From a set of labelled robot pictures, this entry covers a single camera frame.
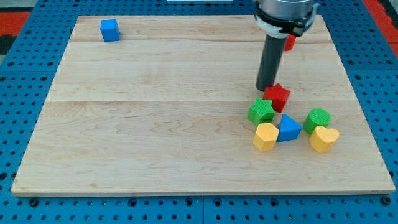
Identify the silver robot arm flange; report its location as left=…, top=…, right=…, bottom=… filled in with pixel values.
left=254, top=0, right=319, bottom=39

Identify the green star block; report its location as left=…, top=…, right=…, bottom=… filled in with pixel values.
left=247, top=98, right=275, bottom=126

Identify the red star block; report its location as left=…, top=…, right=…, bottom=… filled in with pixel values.
left=262, top=83, right=291, bottom=113

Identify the light wooden board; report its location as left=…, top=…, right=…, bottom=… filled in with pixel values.
left=11, top=16, right=395, bottom=197

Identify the yellow hexagon block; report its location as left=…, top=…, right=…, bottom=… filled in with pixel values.
left=253, top=123, right=279, bottom=151

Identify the blue triangle block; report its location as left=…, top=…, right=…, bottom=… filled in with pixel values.
left=277, top=114, right=302, bottom=142

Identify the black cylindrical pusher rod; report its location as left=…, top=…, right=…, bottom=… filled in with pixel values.
left=256, top=34, right=287, bottom=91

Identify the red cylinder block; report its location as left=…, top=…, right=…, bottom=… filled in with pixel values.
left=284, top=35, right=296, bottom=51

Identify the green cylinder block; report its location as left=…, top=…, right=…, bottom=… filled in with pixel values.
left=303, top=108, right=331, bottom=135

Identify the blue cube block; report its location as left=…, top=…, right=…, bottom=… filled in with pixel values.
left=100, top=19, right=120, bottom=42

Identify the yellow heart block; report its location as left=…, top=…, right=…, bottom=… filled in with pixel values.
left=309, top=126, right=340, bottom=153

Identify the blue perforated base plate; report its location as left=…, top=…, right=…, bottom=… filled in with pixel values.
left=1, top=1, right=397, bottom=223

